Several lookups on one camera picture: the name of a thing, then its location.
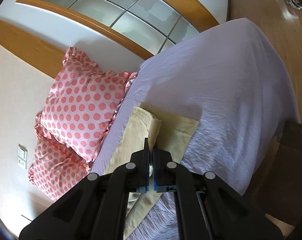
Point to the dark wooden chair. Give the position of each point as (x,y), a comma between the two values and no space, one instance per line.
(276,187)

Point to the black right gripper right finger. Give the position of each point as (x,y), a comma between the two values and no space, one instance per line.
(192,195)

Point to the lavender bed sheet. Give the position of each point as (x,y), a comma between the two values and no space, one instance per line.
(228,78)

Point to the white sandal on floor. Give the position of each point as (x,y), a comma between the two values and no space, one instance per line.
(295,4)

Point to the wooden headboard panel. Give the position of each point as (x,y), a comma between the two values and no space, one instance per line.
(31,49)

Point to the upper pink polka-dot pillow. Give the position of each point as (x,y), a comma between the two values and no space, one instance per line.
(82,104)

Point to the pink polka-dot pillow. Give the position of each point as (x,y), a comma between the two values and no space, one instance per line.
(56,168)
(82,104)

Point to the lower pink polka-dot pillow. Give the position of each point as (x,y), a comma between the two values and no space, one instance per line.
(56,168)

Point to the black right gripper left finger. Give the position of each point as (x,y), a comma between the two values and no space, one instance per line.
(112,208)

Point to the khaki yellow pants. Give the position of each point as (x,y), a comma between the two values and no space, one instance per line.
(152,215)

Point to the wooden frosted glass window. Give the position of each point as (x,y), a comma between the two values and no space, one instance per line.
(144,27)

